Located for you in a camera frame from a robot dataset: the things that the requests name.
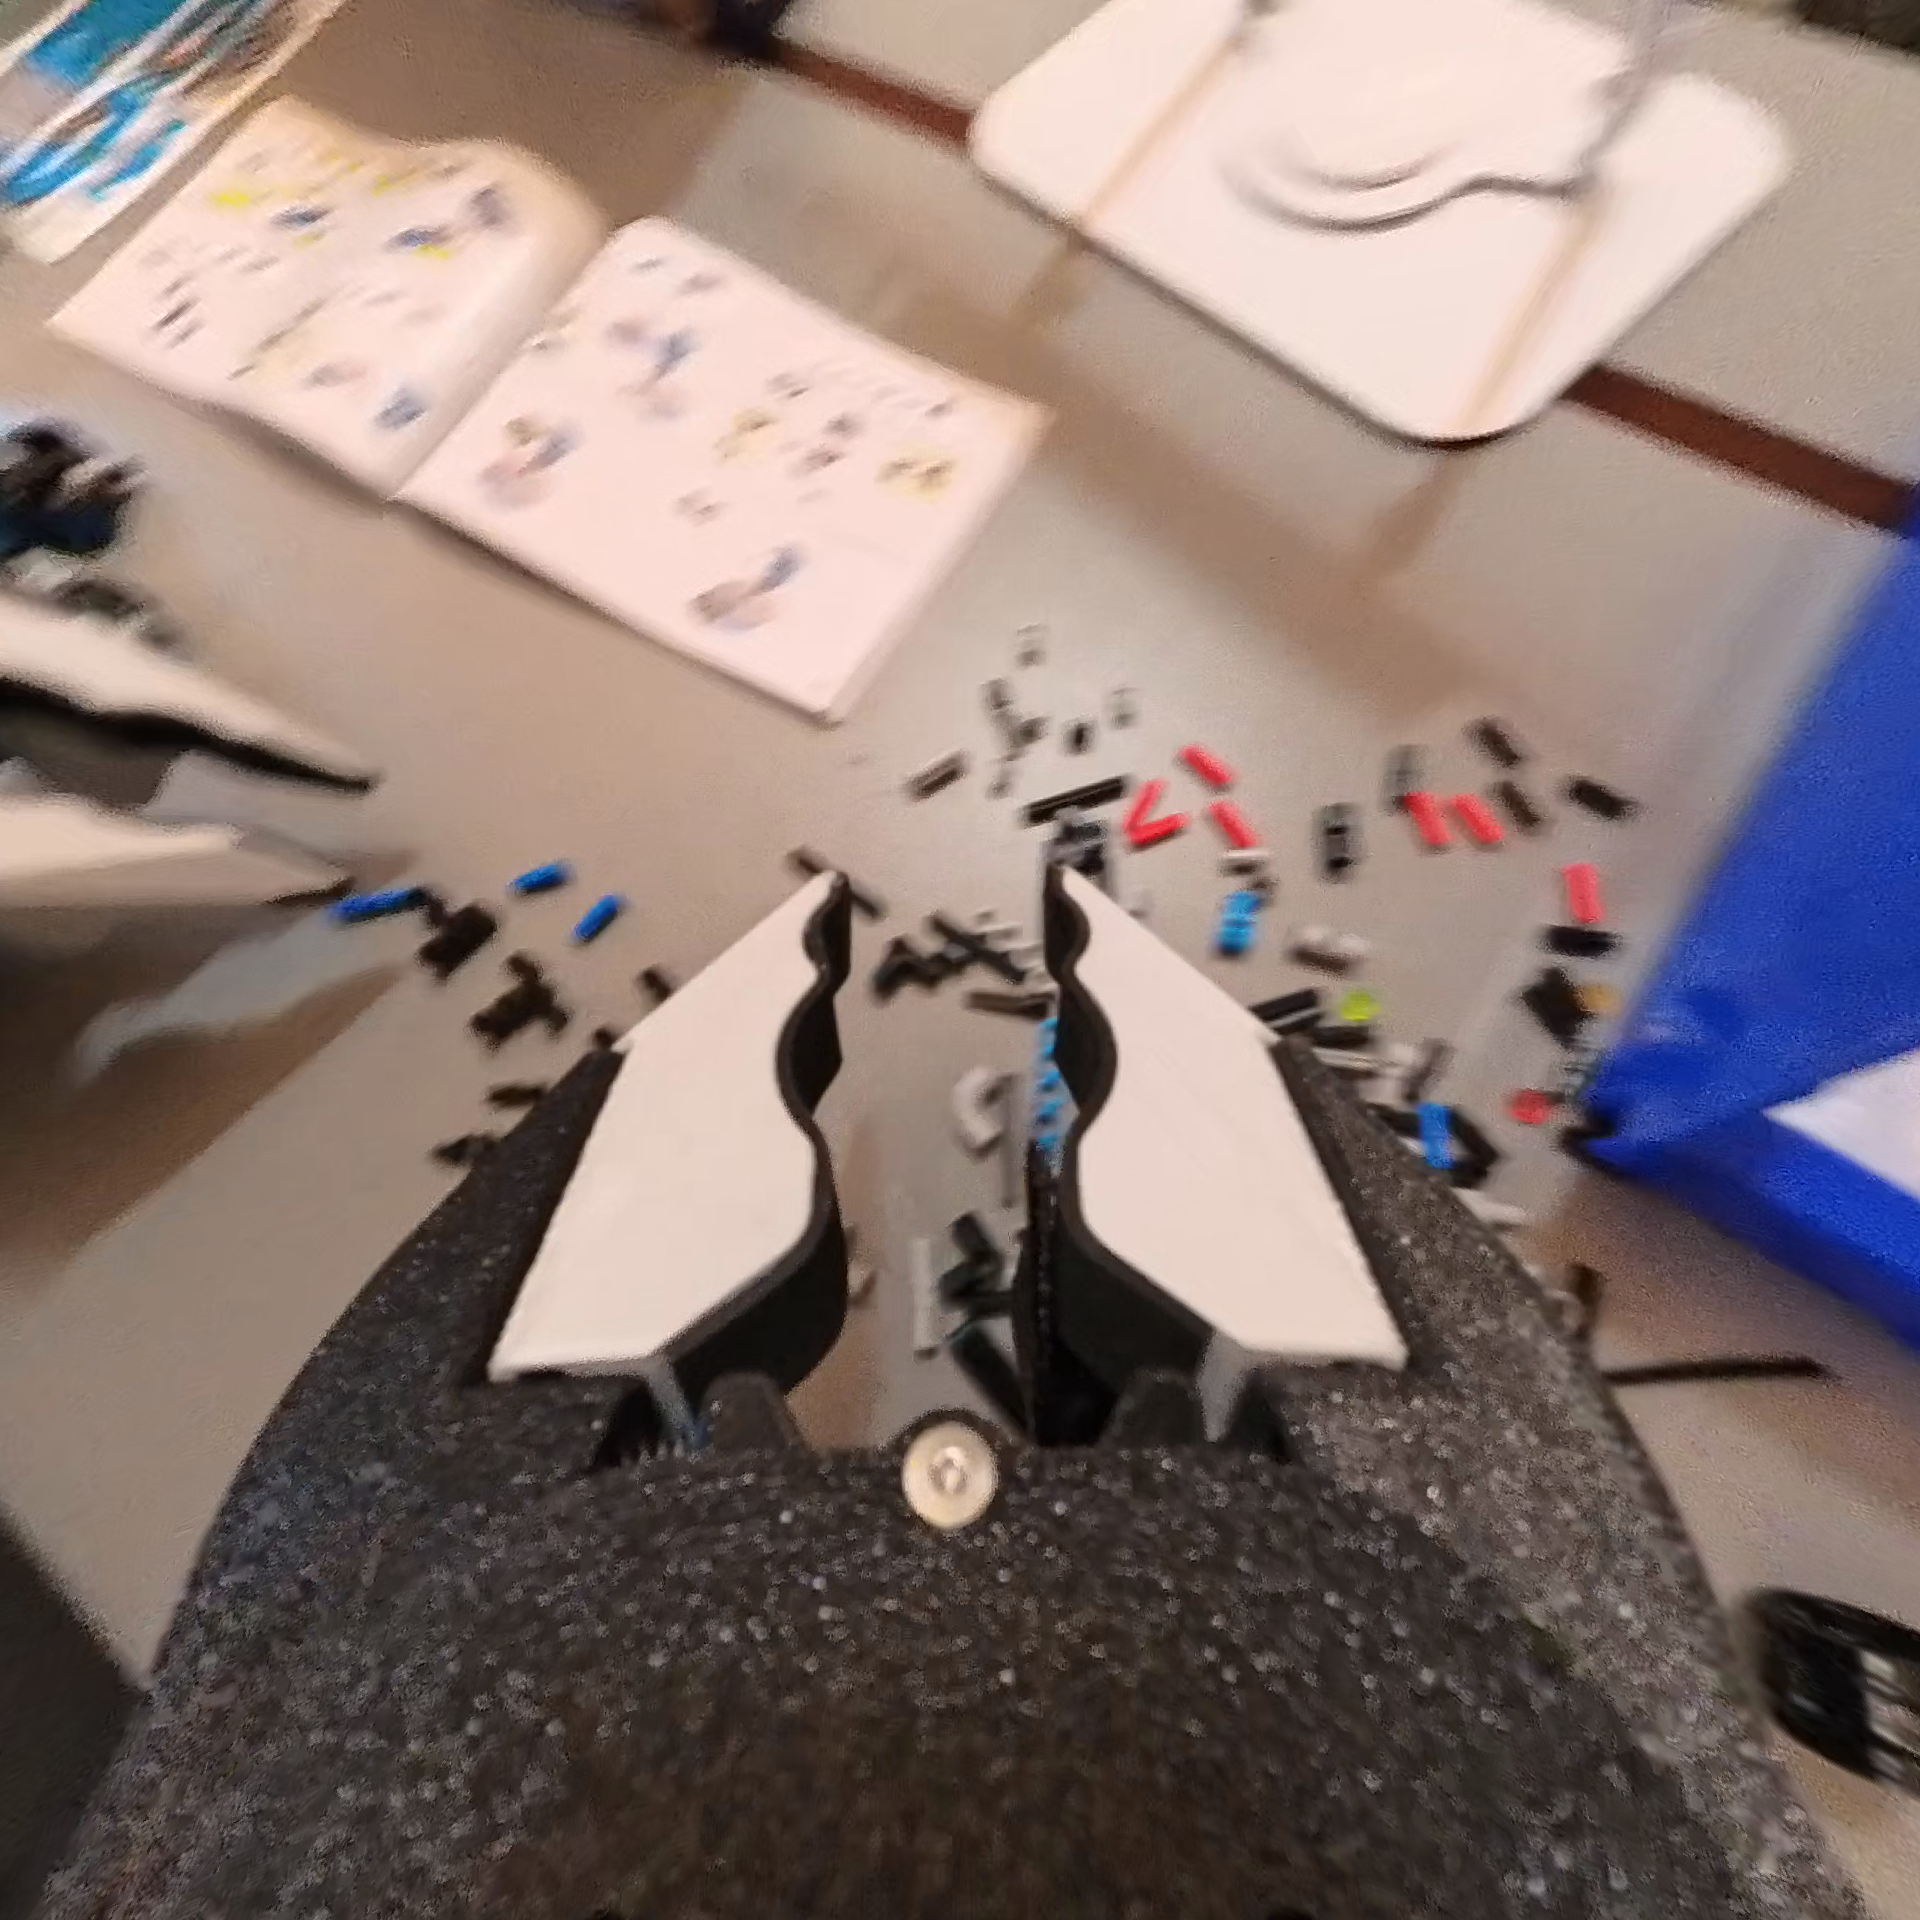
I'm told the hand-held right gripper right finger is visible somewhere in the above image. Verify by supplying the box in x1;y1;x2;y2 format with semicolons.
1044;870;1411;1371

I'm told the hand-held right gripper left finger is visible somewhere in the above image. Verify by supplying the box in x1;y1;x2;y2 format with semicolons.
487;875;850;1379

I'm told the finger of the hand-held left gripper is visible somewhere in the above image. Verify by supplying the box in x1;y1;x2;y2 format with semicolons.
0;603;378;794
0;790;357;910

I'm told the blue yellow black brick assembly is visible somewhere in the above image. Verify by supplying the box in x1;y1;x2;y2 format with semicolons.
0;425;167;625

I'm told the pile of small brick parts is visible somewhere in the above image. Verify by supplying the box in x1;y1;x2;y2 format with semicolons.
779;631;1832;1444

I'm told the grey desk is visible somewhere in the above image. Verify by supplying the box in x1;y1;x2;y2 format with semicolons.
0;0;1920;1920

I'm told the instruction booklet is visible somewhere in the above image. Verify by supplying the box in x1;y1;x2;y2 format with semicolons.
45;98;1053;723

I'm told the blue sticker sheet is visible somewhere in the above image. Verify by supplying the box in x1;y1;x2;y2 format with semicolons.
0;0;347;265

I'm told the clear plastic bags bundle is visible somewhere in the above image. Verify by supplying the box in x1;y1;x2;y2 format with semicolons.
1770;1080;1920;1189

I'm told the blue plastic bin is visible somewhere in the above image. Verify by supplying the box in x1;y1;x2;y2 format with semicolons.
1566;516;1920;1344

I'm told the black toy wheel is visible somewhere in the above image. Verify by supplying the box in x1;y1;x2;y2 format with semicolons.
1748;1586;1920;1787

